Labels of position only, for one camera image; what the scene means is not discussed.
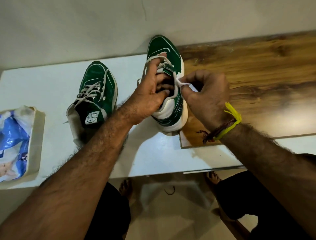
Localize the person's left hand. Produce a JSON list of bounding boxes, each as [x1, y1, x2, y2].
[[118, 52, 174, 125]]

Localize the person's right hand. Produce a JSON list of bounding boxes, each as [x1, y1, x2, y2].
[[179, 70, 237, 133]]

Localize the white wet wipe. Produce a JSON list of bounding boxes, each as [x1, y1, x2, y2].
[[175, 76, 198, 92]]

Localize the white shoelace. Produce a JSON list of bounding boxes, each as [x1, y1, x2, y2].
[[136, 55, 179, 99], [63, 69, 109, 124]]

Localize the green sneaker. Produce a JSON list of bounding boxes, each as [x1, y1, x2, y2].
[[143, 34, 189, 133], [66, 60, 119, 148]]

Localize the person's left forearm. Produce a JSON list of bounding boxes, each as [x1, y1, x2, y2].
[[0, 111, 134, 240]]

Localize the person's right forearm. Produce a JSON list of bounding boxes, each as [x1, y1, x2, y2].
[[220, 123, 316, 240]]

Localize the person's right foot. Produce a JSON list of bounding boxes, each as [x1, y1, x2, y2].
[[204, 171, 222, 185]]

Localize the person's foot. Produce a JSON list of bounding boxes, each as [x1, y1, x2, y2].
[[118, 178, 133, 199], [204, 171, 222, 185]]

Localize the person's left foot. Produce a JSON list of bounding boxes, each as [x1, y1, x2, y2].
[[118, 178, 133, 199]]

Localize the blue wet wipe packet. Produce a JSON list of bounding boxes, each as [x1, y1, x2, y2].
[[0, 106, 34, 183]]

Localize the yellow thread wristband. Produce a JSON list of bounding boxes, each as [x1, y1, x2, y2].
[[213, 102, 242, 141]]

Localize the brown wooden board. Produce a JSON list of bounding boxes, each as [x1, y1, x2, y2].
[[177, 30, 316, 149]]

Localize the black shorts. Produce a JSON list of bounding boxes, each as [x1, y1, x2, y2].
[[84, 153, 316, 240]]

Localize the beige plastic tray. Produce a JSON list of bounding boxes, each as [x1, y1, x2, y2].
[[0, 106, 46, 190]]

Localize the brown beaded bracelet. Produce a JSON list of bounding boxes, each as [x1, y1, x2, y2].
[[196, 118, 236, 144]]

